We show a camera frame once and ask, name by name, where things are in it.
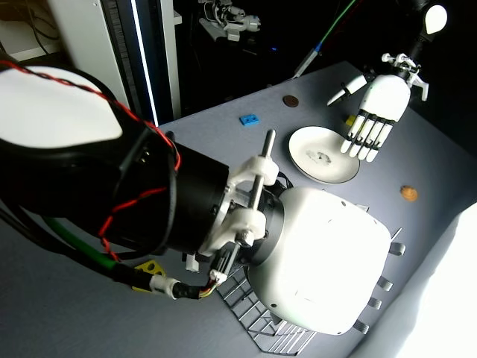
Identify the white plate with black rim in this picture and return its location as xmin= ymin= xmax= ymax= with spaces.
xmin=288 ymin=125 xmax=361 ymax=184

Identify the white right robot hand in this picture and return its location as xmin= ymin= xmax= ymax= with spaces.
xmin=247 ymin=185 xmax=407 ymax=336

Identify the yellow pentagon block with holes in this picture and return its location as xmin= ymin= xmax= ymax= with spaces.
xmin=132 ymin=260 xmax=168 ymax=294

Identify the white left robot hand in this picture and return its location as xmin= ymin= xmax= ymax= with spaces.
xmin=326 ymin=73 xmax=411 ymax=163

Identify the silver wire dish rack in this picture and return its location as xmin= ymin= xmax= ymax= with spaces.
xmin=215 ymin=203 xmax=404 ymax=355

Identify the green cable with grey plug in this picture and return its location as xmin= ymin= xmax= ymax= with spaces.
xmin=293 ymin=0 xmax=357 ymax=78

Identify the white machine part on shelf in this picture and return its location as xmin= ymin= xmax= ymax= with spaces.
xmin=198 ymin=0 xmax=262 ymax=43

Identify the brown swirl cookie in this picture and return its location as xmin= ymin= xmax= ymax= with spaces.
xmin=399 ymin=184 xmax=419 ymax=203

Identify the white column with light strip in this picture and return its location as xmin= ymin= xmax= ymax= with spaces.
xmin=46 ymin=0 xmax=183 ymax=128

